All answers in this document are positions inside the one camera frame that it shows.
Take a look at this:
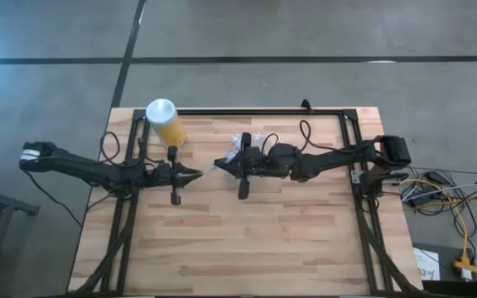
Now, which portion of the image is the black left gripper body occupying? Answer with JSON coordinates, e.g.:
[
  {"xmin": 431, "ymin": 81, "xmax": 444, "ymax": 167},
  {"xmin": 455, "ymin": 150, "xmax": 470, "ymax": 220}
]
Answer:
[{"xmin": 154, "ymin": 145, "xmax": 181, "ymax": 207}]

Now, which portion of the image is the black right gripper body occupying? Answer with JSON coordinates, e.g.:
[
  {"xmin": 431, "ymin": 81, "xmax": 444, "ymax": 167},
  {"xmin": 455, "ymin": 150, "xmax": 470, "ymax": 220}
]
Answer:
[{"xmin": 238, "ymin": 132, "xmax": 271, "ymax": 200}]

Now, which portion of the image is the yellow white wipes canister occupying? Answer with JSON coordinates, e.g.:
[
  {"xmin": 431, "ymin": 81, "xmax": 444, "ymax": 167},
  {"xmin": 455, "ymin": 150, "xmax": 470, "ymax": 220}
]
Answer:
[{"xmin": 145, "ymin": 98, "xmax": 187, "ymax": 149}]

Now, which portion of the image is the clear acrylic organizer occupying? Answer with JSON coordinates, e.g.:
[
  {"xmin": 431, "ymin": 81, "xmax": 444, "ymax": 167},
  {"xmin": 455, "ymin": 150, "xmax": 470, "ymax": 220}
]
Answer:
[{"xmin": 224, "ymin": 131, "xmax": 273, "ymax": 180}]

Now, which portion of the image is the white paper note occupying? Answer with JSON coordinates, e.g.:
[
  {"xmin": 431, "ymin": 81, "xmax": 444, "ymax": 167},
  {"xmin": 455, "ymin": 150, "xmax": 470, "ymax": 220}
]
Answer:
[{"xmin": 412, "ymin": 247, "xmax": 441, "ymax": 281}]

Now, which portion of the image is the yellow plug adapter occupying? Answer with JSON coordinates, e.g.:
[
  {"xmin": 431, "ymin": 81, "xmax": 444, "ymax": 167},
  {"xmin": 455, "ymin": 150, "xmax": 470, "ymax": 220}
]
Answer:
[{"xmin": 453, "ymin": 255, "xmax": 477, "ymax": 282}]

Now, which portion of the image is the black aluminium table frame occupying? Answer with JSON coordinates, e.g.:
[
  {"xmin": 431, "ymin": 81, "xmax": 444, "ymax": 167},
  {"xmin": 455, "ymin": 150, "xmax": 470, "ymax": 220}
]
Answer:
[{"xmin": 67, "ymin": 99, "xmax": 424, "ymax": 297}]

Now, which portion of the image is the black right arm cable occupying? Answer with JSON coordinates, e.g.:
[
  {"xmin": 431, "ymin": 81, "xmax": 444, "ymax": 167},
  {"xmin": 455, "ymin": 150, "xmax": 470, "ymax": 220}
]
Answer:
[{"xmin": 298, "ymin": 119, "xmax": 347, "ymax": 152}]

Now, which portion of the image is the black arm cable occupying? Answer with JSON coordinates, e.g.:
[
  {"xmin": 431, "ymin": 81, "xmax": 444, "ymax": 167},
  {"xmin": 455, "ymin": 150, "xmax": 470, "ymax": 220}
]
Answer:
[
  {"xmin": 99, "ymin": 131, "xmax": 123, "ymax": 165},
  {"xmin": 298, "ymin": 119, "xmax": 347, "ymax": 152}
]

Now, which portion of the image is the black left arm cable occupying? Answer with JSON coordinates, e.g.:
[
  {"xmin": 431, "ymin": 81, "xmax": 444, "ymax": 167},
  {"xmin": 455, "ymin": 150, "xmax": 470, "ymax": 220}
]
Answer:
[{"xmin": 99, "ymin": 131, "xmax": 123, "ymax": 165}]

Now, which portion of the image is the black floor cable bundle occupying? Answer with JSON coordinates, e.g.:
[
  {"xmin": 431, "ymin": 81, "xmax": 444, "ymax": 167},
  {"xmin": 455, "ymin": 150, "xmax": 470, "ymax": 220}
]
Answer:
[{"xmin": 399, "ymin": 169, "xmax": 477, "ymax": 216}]

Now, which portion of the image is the orange floor cable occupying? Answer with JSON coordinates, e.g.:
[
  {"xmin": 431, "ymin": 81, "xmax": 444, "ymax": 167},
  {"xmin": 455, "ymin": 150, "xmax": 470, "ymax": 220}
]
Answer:
[{"xmin": 399, "ymin": 178, "xmax": 471, "ymax": 266}]

